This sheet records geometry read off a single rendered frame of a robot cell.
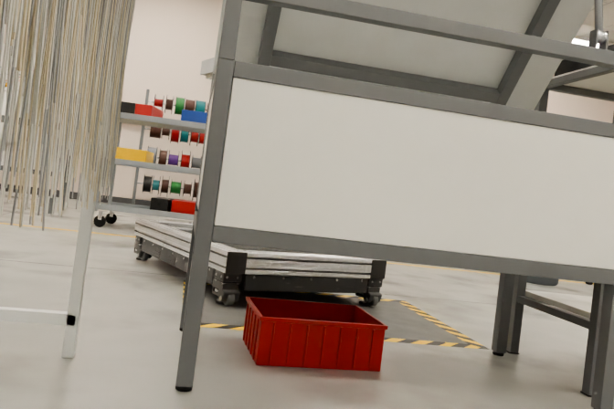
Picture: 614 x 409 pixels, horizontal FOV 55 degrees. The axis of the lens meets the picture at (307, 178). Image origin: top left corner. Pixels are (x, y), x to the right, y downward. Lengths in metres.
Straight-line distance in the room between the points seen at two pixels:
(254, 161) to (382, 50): 0.78
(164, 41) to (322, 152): 7.84
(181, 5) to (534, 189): 8.06
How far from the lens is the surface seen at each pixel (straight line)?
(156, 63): 9.17
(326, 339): 1.80
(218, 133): 1.44
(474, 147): 1.62
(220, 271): 2.51
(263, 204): 1.45
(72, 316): 1.70
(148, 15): 9.33
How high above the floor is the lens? 0.51
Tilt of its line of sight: 1 degrees up
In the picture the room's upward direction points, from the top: 7 degrees clockwise
